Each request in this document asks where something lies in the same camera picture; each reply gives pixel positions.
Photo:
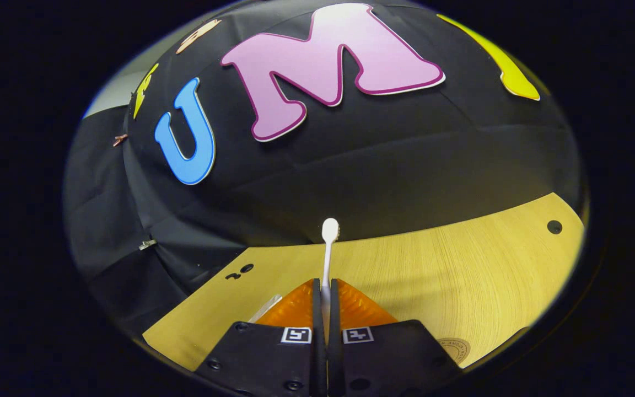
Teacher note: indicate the round brown coaster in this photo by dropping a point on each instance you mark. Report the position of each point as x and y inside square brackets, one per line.
[457, 349]

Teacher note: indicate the copper clip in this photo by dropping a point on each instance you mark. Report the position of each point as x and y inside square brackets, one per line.
[120, 140]

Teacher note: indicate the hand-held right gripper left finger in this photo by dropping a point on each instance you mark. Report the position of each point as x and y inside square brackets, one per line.
[318, 309]

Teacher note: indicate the white toothbrush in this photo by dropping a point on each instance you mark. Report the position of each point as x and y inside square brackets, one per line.
[330, 229]

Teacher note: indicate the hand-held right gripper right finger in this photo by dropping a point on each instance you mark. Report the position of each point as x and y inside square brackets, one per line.
[333, 309]

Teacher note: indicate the silver clip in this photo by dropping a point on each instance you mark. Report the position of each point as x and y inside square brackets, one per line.
[148, 244]

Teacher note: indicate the black backdrop cloth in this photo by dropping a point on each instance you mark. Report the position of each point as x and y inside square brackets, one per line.
[378, 165]

